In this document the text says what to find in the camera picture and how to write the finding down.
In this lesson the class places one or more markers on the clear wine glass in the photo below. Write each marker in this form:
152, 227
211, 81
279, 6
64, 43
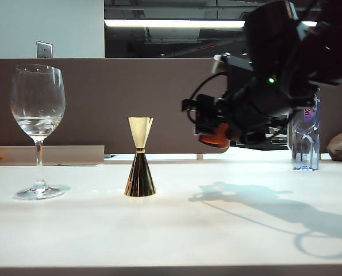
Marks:
38, 129

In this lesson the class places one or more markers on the grey wall switch plate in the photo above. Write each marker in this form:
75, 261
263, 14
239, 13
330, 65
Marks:
44, 50

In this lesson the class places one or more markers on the wide brown desk divider panel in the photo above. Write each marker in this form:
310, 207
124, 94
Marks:
116, 100

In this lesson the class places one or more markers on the brown cloth bag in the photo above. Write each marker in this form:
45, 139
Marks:
340, 146

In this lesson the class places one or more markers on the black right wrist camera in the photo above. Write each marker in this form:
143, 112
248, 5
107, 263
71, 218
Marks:
236, 69

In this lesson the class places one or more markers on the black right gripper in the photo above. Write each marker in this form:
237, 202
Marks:
254, 112

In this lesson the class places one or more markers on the clear plastic water bottle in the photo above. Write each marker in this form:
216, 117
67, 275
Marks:
305, 149

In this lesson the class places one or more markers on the long ceiling light strip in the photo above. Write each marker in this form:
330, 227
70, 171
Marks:
173, 23

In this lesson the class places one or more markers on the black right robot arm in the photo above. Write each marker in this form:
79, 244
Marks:
317, 43

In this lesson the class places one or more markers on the gold double jigger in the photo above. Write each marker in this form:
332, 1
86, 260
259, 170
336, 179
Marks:
139, 181

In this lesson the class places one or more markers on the small amber measuring cup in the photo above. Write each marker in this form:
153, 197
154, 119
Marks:
213, 139

